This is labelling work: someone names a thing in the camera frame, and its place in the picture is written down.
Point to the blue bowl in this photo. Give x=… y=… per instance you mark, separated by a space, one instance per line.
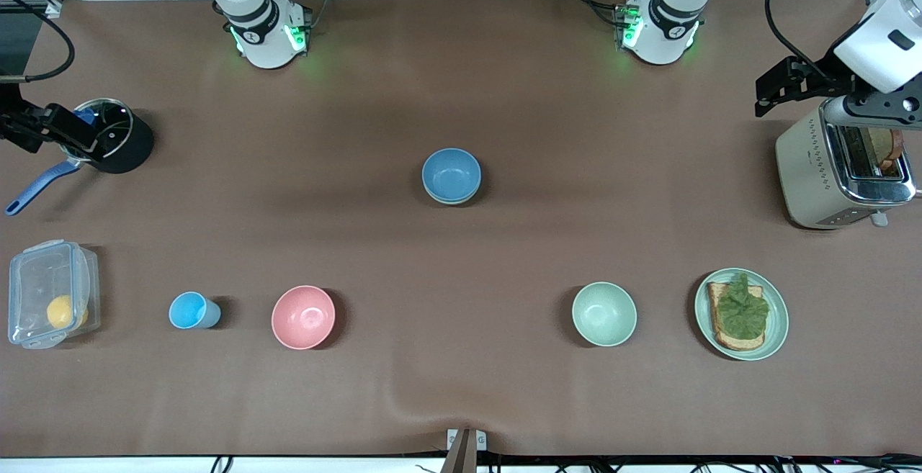
x=451 y=170

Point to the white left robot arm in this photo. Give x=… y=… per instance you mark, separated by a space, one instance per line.
x=666 y=26

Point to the pink bowl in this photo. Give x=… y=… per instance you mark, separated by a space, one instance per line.
x=303 y=317

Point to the brown bread slice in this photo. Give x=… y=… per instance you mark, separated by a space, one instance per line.
x=887 y=149

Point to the glass lid blue knob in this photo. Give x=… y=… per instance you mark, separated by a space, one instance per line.
x=115 y=127

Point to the beige metal toaster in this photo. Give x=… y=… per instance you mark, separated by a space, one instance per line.
x=803 y=170

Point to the clear plastic lidded container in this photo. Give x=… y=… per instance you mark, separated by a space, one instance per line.
x=36 y=278

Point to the yellow lemon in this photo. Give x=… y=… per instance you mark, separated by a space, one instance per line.
x=61 y=312

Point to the light blue cup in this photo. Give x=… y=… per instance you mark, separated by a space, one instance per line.
x=189 y=310

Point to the green lettuce leaf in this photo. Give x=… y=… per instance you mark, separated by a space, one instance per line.
x=743 y=311

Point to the pale green plate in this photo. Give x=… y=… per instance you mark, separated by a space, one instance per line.
x=778 y=322

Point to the toasted bread slice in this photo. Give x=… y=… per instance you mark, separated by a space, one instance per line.
x=731 y=343

